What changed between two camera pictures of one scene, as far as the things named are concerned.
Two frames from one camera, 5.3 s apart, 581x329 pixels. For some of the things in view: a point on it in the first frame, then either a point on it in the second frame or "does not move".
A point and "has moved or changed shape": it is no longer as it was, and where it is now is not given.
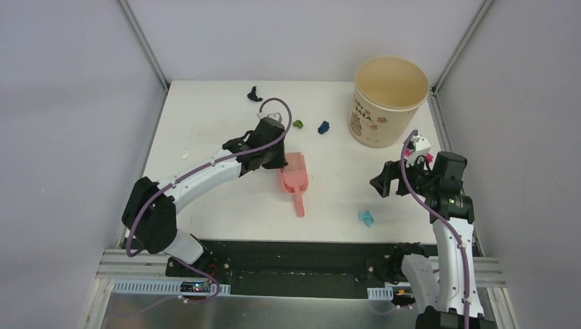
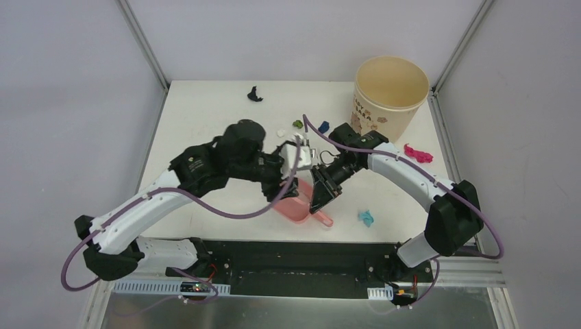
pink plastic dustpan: [294, 178] has moved or changed shape
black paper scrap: [253, 95] does not move
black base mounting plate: [286, 269] does not move
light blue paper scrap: [366, 217] does not move
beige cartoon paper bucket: [389, 92] does not move
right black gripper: [391, 170] → [325, 188]
